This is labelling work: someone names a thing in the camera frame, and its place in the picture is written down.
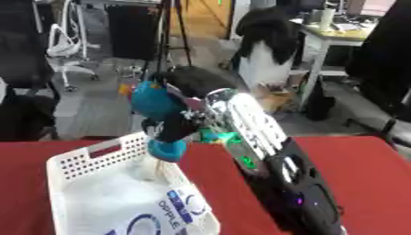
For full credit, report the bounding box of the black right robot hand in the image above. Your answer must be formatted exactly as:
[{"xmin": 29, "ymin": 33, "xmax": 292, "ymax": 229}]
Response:
[{"xmin": 142, "ymin": 66, "xmax": 241, "ymax": 144}]

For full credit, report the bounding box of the tan cardboard box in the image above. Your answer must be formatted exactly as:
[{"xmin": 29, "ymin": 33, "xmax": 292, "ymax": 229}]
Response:
[{"xmin": 253, "ymin": 82, "xmax": 302, "ymax": 115}]

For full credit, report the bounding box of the black tripod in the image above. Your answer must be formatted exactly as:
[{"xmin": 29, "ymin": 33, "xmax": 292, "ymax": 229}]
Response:
[{"xmin": 139, "ymin": 0, "xmax": 196, "ymax": 81}]

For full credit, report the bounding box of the black cabinet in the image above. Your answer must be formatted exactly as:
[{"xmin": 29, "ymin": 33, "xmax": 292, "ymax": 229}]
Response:
[{"xmin": 104, "ymin": 4, "xmax": 164, "ymax": 62}]

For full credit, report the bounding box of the black coat on white chair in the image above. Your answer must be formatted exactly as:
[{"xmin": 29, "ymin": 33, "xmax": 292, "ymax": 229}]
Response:
[{"xmin": 229, "ymin": 6, "xmax": 305, "ymax": 92}]

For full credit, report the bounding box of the white office chair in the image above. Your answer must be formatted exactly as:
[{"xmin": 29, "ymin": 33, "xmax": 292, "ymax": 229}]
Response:
[{"xmin": 45, "ymin": 0, "xmax": 103, "ymax": 93}]

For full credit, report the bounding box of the white plastic bag blue print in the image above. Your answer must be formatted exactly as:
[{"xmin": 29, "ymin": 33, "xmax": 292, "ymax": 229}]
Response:
[{"xmin": 64, "ymin": 159, "xmax": 212, "ymax": 235}]

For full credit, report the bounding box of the black bag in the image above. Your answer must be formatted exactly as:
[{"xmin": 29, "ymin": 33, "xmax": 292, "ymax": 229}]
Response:
[{"xmin": 305, "ymin": 76, "xmax": 338, "ymax": 121}]

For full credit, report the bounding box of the white perforated plastic basket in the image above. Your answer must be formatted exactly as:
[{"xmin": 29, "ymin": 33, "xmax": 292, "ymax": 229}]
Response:
[{"xmin": 45, "ymin": 130, "xmax": 224, "ymax": 235}]

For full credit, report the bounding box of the white desk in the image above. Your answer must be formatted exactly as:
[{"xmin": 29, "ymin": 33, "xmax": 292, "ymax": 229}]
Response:
[{"xmin": 290, "ymin": 17, "xmax": 379, "ymax": 108}]

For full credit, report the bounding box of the white paper roll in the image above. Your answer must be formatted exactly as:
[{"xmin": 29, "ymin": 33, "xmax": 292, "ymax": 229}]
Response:
[{"xmin": 317, "ymin": 7, "xmax": 338, "ymax": 33}]

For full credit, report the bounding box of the person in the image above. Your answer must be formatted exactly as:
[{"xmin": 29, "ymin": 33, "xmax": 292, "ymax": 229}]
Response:
[{"xmin": 343, "ymin": 0, "xmax": 411, "ymax": 145}]

